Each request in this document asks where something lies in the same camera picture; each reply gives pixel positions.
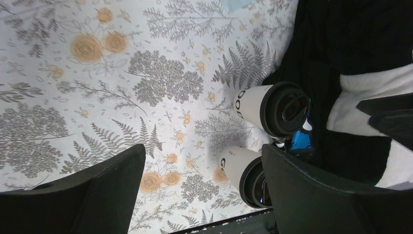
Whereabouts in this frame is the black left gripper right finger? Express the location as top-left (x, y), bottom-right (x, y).
top-left (262, 144), bottom-right (413, 234)

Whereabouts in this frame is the white paper cup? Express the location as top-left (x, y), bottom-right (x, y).
top-left (233, 85), bottom-right (273, 130)
top-left (219, 146), bottom-right (262, 193)

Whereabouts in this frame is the black cup lid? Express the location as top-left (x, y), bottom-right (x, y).
top-left (239, 156), bottom-right (272, 209)
top-left (260, 81), bottom-right (311, 137)

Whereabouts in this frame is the floral table mat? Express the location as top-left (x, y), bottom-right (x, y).
top-left (0, 0), bottom-right (298, 234)

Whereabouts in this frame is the black white checkered blanket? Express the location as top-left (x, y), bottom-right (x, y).
top-left (263, 0), bottom-right (413, 190)

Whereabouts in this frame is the light blue paper bag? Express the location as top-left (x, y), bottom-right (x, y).
top-left (219, 0), bottom-right (254, 13)

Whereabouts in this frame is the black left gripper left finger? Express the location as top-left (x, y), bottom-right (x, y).
top-left (0, 144), bottom-right (146, 234)

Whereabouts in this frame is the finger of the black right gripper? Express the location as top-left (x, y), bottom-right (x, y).
top-left (357, 93), bottom-right (413, 150)

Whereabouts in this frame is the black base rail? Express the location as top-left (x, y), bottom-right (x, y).
top-left (173, 209), bottom-right (279, 234)

